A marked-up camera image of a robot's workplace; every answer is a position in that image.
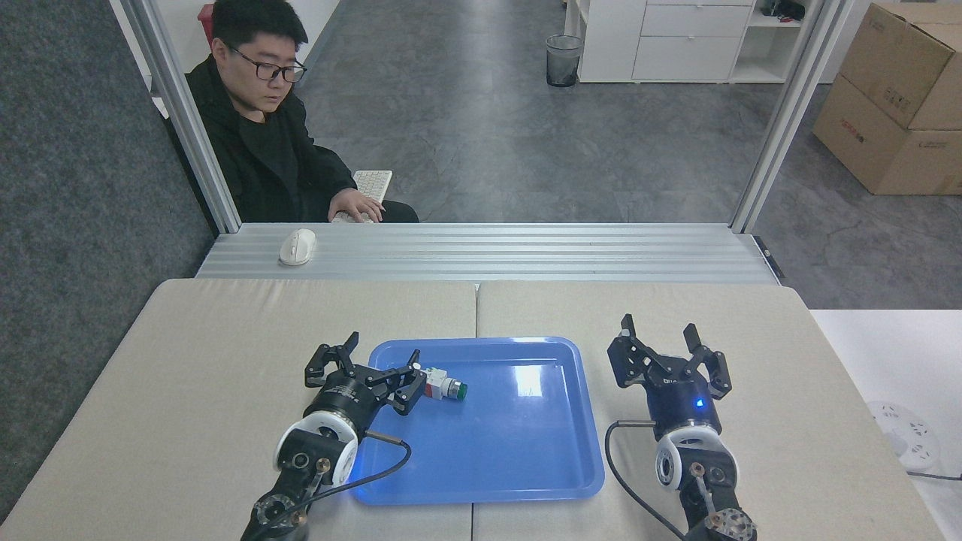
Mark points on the beige table mat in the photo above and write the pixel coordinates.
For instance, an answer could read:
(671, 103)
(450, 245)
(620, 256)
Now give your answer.
(789, 391)
(150, 361)

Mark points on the red container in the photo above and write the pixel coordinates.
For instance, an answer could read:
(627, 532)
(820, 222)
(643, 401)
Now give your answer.
(206, 21)

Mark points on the person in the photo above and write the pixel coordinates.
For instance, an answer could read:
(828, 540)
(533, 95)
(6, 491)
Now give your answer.
(255, 150)

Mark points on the small black device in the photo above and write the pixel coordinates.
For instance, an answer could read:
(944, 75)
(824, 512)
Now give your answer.
(785, 9)

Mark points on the silver aluminium post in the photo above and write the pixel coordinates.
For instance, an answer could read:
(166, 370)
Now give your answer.
(180, 113)
(789, 113)

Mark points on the white keyboard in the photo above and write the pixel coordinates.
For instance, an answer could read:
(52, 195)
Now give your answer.
(373, 184)

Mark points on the ribbed aluminium rail platform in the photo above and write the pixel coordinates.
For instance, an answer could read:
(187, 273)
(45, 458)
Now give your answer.
(488, 252)

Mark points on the blue plastic tray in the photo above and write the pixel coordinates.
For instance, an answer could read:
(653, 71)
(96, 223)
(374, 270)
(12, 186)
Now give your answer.
(511, 443)

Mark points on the large cardboard box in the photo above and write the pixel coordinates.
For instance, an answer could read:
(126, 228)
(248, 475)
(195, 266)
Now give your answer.
(902, 60)

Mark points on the white round power socket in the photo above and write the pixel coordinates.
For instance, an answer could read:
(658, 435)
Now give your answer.
(906, 434)

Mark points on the cardboard box with red print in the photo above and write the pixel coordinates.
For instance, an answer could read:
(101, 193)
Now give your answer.
(872, 146)

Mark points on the white green-labelled switch part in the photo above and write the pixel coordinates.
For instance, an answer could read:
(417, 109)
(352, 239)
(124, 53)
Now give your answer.
(443, 385)

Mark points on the grey mesh waste bin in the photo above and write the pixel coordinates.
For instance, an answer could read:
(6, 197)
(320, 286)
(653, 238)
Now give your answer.
(564, 61)

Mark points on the white computer mouse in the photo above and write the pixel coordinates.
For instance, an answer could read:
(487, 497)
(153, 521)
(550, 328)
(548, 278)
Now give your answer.
(297, 246)

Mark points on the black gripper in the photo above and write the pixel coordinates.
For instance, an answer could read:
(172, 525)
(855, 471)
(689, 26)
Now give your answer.
(680, 406)
(347, 397)

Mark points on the person's hand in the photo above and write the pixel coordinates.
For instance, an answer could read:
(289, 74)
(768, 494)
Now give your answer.
(357, 204)

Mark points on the white drawer cabinet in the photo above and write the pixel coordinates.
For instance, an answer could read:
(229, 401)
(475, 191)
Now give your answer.
(676, 45)

